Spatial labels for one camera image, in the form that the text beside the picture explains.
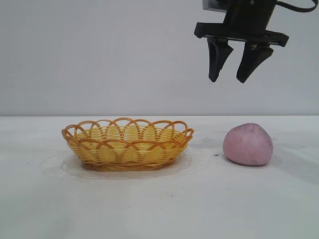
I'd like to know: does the pink toy peach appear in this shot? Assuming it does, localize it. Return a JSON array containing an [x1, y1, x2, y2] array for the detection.
[[222, 122, 274, 166]]

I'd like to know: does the yellow woven plastic basket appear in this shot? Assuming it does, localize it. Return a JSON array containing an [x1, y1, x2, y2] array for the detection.
[[61, 118, 194, 172]]

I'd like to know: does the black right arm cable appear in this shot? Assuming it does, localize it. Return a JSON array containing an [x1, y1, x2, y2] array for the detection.
[[276, 0, 315, 12]]

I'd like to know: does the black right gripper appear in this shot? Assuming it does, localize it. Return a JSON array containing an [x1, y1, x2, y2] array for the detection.
[[193, 0, 290, 84]]

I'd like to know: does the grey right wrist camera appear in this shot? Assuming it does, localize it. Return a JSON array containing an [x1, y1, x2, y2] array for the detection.
[[202, 0, 229, 12]]

